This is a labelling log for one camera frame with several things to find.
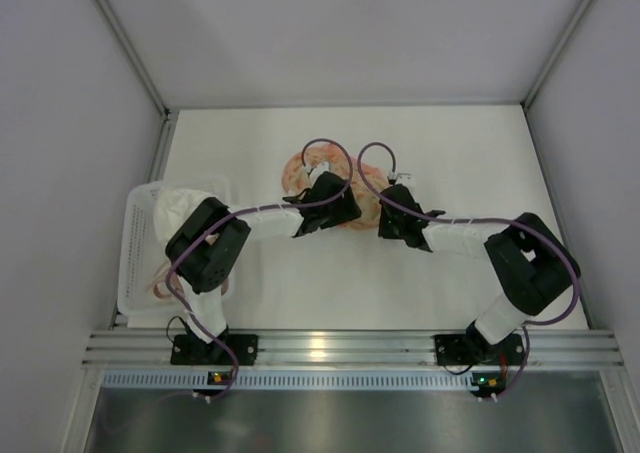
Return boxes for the aluminium mounting rail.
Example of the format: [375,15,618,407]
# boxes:
[81,328,624,371]

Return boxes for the white and pink garments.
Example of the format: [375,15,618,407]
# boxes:
[146,187,211,303]

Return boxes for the white slotted cable duct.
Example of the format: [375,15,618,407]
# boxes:
[102,369,501,392]

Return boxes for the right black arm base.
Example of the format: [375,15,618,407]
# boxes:
[434,333,526,367]

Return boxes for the floral pink laundry bag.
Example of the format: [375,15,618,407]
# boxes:
[281,143,390,230]

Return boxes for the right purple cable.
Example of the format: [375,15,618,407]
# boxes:
[357,142,581,399]

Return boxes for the purple cable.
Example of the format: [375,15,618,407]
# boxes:
[167,138,355,402]
[357,142,581,399]

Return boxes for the white plastic basket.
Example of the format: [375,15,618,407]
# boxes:
[118,174,231,317]

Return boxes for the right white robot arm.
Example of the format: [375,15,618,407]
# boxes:
[378,183,581,364]

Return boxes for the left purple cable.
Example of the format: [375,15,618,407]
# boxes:
[167,138,355,402]

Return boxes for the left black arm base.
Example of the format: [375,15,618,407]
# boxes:
[170,333,259,366]

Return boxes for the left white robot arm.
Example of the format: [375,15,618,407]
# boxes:
[154,171,362,344]

